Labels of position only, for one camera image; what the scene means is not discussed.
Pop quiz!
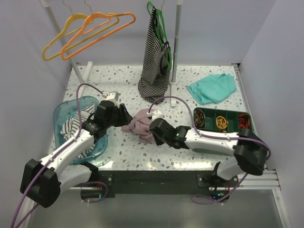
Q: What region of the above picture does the pink tank top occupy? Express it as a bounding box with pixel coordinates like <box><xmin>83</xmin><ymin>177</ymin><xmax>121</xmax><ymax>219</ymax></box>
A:
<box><xmin>122</xmin><ymin>109</ymin><xmax>155</xmax><ymax>144</ymax></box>

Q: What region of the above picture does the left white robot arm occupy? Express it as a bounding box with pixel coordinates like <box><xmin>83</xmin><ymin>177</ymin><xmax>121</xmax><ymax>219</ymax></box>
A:
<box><xmin>20</xmin><ymin>100</ymin><xmax>133</xmax><ymax>208</ymax></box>

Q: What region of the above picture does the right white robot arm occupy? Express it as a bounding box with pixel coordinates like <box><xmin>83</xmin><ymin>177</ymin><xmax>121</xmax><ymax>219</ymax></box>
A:
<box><xmin>149</xmin><ymin>118</ymin><xmax>269</xmax><ymax>187</ymax></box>

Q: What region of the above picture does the black white striped top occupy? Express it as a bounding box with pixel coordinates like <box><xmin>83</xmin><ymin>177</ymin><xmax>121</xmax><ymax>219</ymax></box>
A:
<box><xmin>138</xmin><ymin>7</ymin><xmax>171</xmax><ymax>104</ymax></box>

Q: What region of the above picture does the orange hanger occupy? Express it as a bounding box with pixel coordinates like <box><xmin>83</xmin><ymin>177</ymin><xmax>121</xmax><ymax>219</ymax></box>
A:
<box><xmin>60</xmin><ymin>1</ymin><xmax>136</xmax><ymax>60</ymax></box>

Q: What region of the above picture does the yellow hanger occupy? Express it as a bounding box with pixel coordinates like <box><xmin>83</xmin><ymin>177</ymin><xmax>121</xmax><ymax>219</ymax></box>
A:
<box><xmin>42</xmin><ymin>1</ymin><xmax>120</xmax><ymax>61</ymax></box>

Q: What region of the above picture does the green hanger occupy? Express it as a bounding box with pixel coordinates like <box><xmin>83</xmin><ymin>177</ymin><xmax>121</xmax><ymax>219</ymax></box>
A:
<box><xmin>144</xmin><ymin>1</ymin><xmax>172</xmax><ymax>71</ymax></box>

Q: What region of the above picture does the brown floral rolled belt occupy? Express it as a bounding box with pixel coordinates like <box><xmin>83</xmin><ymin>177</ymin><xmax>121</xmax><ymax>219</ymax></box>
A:
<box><xmin>194</xmin><ymin>109</ymin><xmax>205</xmax><ymax>128</ymax></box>

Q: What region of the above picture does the zebra striped garment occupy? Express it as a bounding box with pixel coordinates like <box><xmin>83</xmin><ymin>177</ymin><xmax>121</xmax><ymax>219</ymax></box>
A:
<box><xmin>60</xmin><ymin>104</ymin><xmax>95</xmax><ymax>159</ymax></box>

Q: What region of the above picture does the white clothes rack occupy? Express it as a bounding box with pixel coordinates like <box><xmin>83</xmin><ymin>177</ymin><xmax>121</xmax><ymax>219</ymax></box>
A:
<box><xmin>41</xmin><ymin>0</ymin><xmax>183</xmax><ymax>107</ymax></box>

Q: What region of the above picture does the teal plastic basin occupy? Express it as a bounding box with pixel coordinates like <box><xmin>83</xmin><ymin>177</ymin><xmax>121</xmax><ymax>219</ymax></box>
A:
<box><xmin>53</xmin><ymin>96</ymin><xmax>108</xmax><ymax>165</ymax></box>

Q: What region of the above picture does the green compartment tray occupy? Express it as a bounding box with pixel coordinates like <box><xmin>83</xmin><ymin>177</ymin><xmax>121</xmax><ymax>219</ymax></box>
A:
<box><xmin>193</xmin><ymin>107</ymin><xmax>253</xmax><ymax>133</ymax></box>

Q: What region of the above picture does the yellow rolled band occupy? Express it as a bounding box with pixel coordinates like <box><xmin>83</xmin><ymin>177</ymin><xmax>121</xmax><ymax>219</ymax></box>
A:
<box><xmin>216</xmin><ymin>116</ymin><xmax>229</xmax><ymax>131</ymax></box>

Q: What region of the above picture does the teal cloth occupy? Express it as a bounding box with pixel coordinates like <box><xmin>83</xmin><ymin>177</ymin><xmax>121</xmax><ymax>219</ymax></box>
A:
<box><xmin>187</xmin><ymin>73</ymin><xmax>237</xmax><ymax>105</ymax></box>

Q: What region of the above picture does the orange black rolled belt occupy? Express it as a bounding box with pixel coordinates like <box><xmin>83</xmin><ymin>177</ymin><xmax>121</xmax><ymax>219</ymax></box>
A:
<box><xmin>238</xmin><ymin>113</ymin><xmax>251</xmax><ymax>129</ymax></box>

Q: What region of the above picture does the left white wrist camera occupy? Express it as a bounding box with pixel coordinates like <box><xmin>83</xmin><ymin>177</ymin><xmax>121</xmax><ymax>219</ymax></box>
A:
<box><xmin>105</xmin><ymin>91</ymin><xmax>120</xmax><ymax>107</ymax></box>

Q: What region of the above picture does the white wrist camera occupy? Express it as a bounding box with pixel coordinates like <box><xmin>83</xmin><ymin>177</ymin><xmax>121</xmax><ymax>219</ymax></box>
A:
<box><xmin>105</xmin><ymin>91</ymin><xmax>120</xmax><ymax>107</ymax></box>
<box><xmin>146</xmin><ymin>110</ymin><xmax>164</xmax><ymax>121</ymax></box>

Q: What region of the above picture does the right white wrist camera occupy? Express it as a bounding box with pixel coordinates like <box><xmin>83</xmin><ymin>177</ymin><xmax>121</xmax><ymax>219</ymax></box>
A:
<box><xmin>146</xmin><ymin>110</ymin><xmax>164</xmax><ymax>121</ymax></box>

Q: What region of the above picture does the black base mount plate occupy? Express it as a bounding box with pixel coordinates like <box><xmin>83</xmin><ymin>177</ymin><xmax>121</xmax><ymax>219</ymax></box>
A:
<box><xmin>78</xmin><ymin>170</ymin><xmax>238</xmax><ymax>201</ymax></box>

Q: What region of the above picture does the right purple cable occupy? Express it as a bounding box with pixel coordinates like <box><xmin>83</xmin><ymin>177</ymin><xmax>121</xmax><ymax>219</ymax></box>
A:
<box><xmin>148</xmin><ymin>96</ymin><xmax>273</xmax><ymax>209</ymax></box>

